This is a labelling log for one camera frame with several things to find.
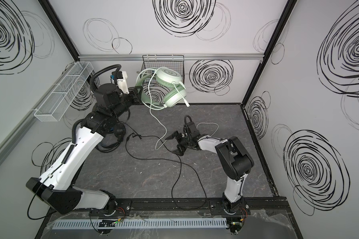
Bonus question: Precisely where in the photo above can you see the black wire basket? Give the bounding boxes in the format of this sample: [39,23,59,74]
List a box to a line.
[141,59,184,88]

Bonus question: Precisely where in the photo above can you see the black headphone cable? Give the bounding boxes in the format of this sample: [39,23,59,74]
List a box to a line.
[124,121,208,210]

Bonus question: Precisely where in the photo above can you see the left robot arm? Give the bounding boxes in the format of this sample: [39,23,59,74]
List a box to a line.
[26,64,143,216]

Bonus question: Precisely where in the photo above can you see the right corner frame post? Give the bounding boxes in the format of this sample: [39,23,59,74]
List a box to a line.
[241,0,297,108]

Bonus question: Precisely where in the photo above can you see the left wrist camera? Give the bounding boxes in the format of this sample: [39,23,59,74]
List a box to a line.
[111,71,130,94]

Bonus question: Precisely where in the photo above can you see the black and blue headphones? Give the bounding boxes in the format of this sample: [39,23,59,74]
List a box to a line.
[95,122,126,153]

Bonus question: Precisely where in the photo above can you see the clear wall shelf bin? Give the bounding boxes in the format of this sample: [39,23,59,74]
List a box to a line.
[34,62,94,122]

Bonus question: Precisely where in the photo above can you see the side wall aluminium rail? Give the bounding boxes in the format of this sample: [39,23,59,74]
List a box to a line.
[0,62,77,166]

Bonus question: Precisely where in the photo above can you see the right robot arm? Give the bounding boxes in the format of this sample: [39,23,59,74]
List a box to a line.
[165,115,254,215]

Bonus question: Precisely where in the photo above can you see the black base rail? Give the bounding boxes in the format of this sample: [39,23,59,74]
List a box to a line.
[89,197,291,217]

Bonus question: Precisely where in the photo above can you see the black corner frame post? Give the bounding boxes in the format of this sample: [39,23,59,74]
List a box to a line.
[37,0,108,108]

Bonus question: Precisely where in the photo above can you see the mint green headphones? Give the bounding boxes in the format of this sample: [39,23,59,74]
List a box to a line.
[135,67,190,111]

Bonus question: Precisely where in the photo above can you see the white slotted cable duct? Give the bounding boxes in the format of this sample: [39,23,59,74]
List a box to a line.
[52,218,228,230]

